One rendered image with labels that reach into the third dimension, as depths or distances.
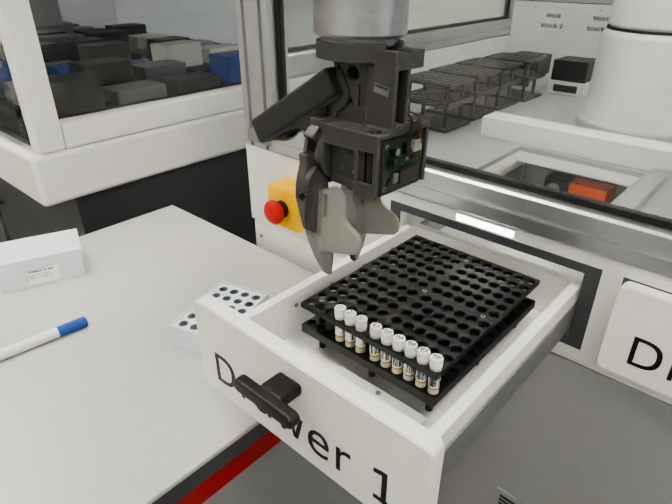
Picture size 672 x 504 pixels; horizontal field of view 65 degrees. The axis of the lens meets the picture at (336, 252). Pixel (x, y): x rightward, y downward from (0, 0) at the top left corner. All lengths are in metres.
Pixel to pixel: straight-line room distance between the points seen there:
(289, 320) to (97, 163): 0.69
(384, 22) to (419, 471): 0.33
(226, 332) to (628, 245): 0.43
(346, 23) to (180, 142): 0.92
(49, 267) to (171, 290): 0.21
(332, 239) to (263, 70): 0.48
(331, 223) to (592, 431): 0.46
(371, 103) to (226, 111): 0.95
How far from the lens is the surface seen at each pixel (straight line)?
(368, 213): 0.52
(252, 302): 0.78
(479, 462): 0.92
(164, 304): 0.87
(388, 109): 0.42
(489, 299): 0.62
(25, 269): 0.99
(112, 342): 0.82
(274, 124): 0.50
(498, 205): 0.68
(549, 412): 0.79
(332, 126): 0.44
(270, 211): 0.85
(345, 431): 0.46
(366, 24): 0.42
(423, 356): 0.51
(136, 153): 1.25
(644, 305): 0.64
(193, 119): 1.32
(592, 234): 0.65
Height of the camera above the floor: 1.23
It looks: 29 degrees down
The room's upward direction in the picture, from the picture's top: straight up
